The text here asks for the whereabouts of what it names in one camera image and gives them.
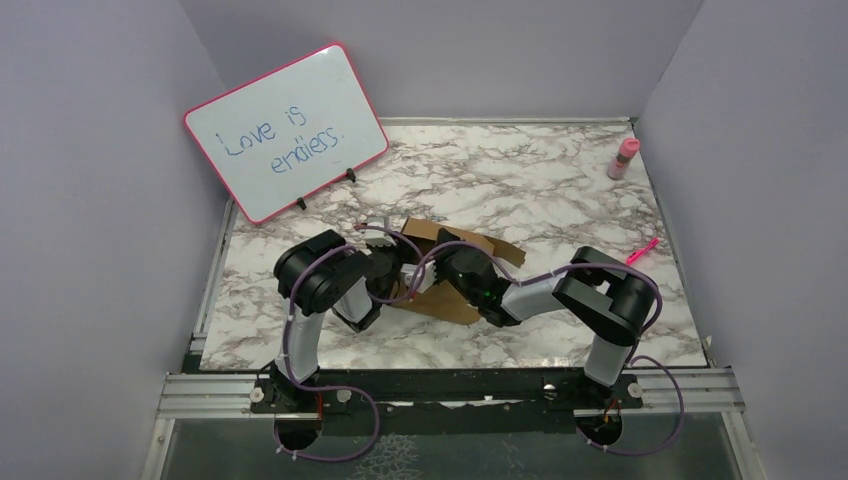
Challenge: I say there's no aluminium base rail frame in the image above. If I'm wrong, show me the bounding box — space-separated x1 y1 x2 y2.
142 119 764 479

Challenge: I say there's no brown cardboard box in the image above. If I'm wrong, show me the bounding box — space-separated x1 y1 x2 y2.
395 217 526 327

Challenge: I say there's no pink framed whiteboard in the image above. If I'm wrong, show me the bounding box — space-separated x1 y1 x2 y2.
183 43 389 224

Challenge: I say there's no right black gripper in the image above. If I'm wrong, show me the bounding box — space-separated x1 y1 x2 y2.
421 228 481 307

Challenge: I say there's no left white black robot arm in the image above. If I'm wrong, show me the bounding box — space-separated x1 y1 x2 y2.
269 229 422 411

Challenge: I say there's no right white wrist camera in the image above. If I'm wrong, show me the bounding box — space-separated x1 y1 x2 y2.
400 260 437 291

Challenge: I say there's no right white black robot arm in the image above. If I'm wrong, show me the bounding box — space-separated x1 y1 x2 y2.
431 228 662 407

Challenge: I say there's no pink marker pen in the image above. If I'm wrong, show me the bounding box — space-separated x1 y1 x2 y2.
625 237 661 266

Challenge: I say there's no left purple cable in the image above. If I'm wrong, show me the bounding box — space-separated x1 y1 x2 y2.
272 225 425 463

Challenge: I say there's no pink glitter bottle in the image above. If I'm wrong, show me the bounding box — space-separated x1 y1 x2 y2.
607 138 641 180

